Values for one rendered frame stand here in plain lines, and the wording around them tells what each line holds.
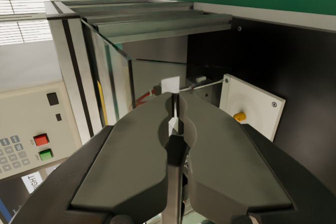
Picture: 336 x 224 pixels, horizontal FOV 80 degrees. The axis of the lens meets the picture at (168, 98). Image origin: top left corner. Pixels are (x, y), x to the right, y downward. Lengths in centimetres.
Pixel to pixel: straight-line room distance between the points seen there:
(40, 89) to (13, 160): 15
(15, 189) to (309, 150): 56
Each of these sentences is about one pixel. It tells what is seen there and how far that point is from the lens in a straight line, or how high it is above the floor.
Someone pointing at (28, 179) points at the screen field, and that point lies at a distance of 52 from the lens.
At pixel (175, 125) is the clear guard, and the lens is 18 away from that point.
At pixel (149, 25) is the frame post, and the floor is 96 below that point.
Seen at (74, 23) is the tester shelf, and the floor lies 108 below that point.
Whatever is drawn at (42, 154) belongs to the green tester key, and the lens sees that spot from 48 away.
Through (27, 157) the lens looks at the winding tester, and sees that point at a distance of 49.
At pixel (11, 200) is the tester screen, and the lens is 56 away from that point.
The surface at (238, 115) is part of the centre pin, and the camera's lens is 47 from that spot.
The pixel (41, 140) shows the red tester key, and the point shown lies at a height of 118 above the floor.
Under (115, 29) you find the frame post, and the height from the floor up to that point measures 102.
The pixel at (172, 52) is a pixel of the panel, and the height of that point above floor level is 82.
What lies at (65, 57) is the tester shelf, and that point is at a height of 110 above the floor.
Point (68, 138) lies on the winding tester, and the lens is 47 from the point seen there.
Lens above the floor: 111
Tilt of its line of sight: 25 degrees down
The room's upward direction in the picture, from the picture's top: 105 degrees counter-clockwise
